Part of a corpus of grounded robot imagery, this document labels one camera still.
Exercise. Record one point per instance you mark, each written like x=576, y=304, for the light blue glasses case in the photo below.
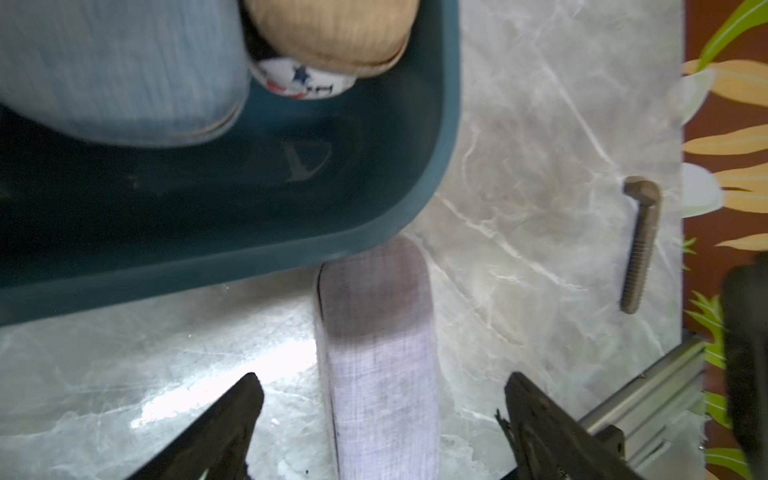
x=127, y=73

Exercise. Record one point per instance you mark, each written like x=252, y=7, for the tan fabric glasses case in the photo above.
x=359, y=38

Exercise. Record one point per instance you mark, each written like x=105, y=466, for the dark metal hex key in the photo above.
x=648, y=196

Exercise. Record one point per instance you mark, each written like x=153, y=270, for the lavender glasses case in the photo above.
x=377, y=355

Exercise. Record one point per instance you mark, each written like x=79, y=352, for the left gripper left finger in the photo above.
x=216, y=444

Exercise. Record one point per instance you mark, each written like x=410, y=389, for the newspaper print glasses case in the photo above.
x=289, y=78

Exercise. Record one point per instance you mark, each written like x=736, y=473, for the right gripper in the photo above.
x=744, y=302

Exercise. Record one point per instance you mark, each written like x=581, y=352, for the teal plastic storage tray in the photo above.
x=293, y=183

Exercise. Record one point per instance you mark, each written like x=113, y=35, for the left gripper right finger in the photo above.
x=547, y=443

